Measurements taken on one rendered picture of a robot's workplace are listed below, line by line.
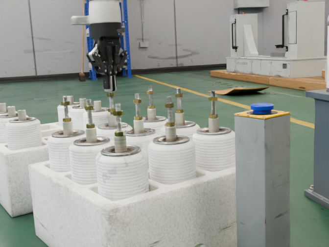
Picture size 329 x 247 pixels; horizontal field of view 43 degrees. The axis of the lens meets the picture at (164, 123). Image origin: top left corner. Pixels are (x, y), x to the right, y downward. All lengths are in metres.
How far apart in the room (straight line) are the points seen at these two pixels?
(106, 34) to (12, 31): 6.29
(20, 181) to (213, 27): 6.75
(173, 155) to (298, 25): 3.54
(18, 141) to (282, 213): 0.75
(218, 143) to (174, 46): 6.66
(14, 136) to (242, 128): 0.70
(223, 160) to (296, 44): 3.43
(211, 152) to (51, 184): 0.35
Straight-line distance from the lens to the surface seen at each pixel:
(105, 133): 1.00
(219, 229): 0.88
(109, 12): 1.00
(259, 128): 0.73
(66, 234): 0.91
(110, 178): 0.76
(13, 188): 1.22
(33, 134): 1.24
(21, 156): 1.21
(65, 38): 7.23
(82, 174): 0.86
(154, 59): 7.42
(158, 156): 0.82
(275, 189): 0.77
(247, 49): 5.44
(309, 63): 4.34
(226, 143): 0.89
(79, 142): 0.88
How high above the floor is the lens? 0.44
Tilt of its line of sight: 10 degrees down
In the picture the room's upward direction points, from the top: 3 degrees counter-clockwise
